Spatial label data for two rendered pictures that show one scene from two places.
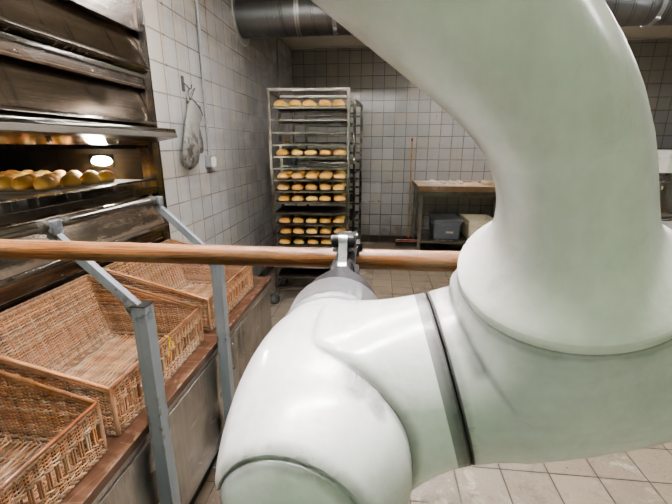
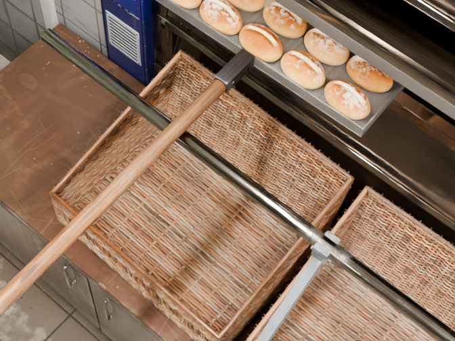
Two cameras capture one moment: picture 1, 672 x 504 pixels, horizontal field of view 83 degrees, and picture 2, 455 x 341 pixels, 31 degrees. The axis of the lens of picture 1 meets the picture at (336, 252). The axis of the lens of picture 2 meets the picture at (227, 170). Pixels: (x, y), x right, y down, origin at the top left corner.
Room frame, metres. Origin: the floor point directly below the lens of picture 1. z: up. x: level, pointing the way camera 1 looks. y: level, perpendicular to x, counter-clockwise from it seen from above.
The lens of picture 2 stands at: (1.10, 0.08, 2.52)
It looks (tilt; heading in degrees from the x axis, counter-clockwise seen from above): 60 degrees down; 119
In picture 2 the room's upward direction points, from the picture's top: 5 degrees clockwise
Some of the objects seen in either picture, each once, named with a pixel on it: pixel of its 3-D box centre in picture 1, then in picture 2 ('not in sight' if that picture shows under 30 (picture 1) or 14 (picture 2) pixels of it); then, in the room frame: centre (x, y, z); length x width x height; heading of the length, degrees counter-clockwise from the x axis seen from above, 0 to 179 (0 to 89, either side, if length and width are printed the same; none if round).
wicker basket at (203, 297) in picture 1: (187, 278); not in sight; (1.79, 0.74, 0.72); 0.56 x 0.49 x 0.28; 173
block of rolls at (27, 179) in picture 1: (27, 178); not in sight; (1.82, 1.45, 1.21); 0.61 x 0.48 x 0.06; 84
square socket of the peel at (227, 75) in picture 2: not in sight; (234, 70); (0.62, 0.93, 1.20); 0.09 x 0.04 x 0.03; 85
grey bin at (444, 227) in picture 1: (444, 225); not in sight; (4.90, -1.41, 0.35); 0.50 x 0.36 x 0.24; 174
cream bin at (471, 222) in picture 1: (477, 226); not in sight; (4.85, -1.82, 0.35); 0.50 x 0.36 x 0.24; 175
